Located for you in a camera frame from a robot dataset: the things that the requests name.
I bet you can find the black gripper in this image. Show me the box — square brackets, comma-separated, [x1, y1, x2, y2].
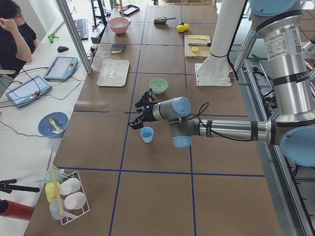
[128, 89, 158, 130]

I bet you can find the light blue cup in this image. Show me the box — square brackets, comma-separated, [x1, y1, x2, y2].
[140, 126, 154, 143]

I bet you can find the green bowl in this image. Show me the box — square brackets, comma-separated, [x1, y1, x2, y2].
[149, 78, 168, 94]

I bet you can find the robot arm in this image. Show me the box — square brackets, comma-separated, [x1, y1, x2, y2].
[129, 0, 315, 167]

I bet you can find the blue bowl with fork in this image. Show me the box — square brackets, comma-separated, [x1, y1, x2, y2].
[38, 112, 69, 139]

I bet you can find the pink bowl of ice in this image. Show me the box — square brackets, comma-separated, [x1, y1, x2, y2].
[108, 17, 131, 34]

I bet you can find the steel ice scoop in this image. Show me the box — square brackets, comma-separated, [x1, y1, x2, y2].
[154, 17, 176, 25]

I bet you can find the cream bear serving tray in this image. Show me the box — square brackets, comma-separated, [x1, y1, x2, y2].
[96, 59, 130, 87]

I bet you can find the clear wine glass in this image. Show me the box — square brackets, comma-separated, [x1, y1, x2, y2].
[103, 58, 116, 78]

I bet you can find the grey folded cloth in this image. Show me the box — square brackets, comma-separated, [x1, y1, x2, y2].
[110, 44, 126, 54]

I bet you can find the white cup in rack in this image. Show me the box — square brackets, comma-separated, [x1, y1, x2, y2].
[59, 177, 81, 196]

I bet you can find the blue teach pendant far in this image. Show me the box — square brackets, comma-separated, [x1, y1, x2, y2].
[43, 57, 78, 81]

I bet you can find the blue teach pendant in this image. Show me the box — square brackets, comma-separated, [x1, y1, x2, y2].
[5, 75, 52, 108]
[43, 57, 78, 81]

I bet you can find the wooden cutting board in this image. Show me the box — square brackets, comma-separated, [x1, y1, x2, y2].
[184, 35, 211, 59]

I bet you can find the pink cup in rack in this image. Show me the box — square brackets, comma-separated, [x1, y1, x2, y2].
[64, 192, 86, 210]

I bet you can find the yellow plastic knife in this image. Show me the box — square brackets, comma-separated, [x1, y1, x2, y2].
[188, 36, 207, 40]

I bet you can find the whole yellow lemon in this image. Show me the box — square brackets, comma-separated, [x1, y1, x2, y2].
[176, 25, 187, 33]

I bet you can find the black computer mouse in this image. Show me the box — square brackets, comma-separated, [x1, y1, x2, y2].
[57, 45, 69, 53]

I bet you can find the yellow cup in rack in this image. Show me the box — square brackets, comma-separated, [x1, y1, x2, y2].
[45, 181, 57, 203]

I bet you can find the black keyboard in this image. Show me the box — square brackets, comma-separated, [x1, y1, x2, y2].
[74, 19, 89, 40]

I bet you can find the blue teach pendant near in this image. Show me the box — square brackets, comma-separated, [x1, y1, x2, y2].
[5, 75, 52, 108]

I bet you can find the green clamp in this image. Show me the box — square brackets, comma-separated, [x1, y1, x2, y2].
[47, 33, 59, 44]

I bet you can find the seated person in black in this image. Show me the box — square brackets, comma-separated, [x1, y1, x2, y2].
[0, 0, 40, 78]

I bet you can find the black tripod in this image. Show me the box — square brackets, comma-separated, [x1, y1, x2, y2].
[0, 179, 40, 194]

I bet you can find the red bottle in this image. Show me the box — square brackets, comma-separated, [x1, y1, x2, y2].
[0, 200, 34, 220]

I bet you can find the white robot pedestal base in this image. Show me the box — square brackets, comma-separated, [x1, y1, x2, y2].
[195, 0, 247, 87]

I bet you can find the white wire cup rack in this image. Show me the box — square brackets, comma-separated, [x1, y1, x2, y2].
[49, 165, 90, 225]

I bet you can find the aluminium frame post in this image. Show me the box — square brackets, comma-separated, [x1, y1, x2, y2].
[56, 0, 93, 75]

